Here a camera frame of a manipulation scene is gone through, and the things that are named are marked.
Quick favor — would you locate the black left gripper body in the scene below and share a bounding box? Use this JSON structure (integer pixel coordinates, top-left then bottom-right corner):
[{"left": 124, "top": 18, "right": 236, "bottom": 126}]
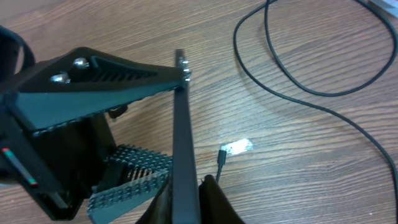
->
[{"left": 1, "top": 95, "right": 116, "bottom": 221}]

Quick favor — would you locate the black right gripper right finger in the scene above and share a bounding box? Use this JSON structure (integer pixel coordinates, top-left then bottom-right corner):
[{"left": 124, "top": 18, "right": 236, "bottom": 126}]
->
[{"left": 199, "top": 175, "right": 244, "bottom": 224}]

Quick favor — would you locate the black USB charging cable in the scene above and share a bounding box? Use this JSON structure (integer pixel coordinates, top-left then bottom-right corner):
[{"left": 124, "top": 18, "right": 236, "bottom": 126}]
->
[{"left": 214, "top": 0, "right": 398, "bottom": 224}]

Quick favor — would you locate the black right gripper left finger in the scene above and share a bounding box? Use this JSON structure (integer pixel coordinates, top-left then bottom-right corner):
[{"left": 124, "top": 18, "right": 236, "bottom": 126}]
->
[{"left": 136, "top": 177, "right": 172, "bottom": 224}]

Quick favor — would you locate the white power strip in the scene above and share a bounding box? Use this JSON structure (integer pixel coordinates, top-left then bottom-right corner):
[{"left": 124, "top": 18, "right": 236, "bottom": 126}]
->
[{"left": 369, "top": 0, "right": 398, "bottom": 17}]

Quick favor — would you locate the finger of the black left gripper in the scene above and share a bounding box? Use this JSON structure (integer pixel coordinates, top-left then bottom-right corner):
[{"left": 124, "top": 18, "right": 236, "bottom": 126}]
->
[
  {"left": 1, "top": 47, "right": 187, "bottom": 133},
  {"left": 87, "top": 145, "right": 173, "bottom": 224}
]

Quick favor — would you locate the blue Samsung Galaxy smartphone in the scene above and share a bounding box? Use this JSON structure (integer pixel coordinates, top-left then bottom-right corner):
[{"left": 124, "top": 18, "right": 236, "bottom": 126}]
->
[{"left": 172, "top": 49, "right": 201, "bottom": 224}]

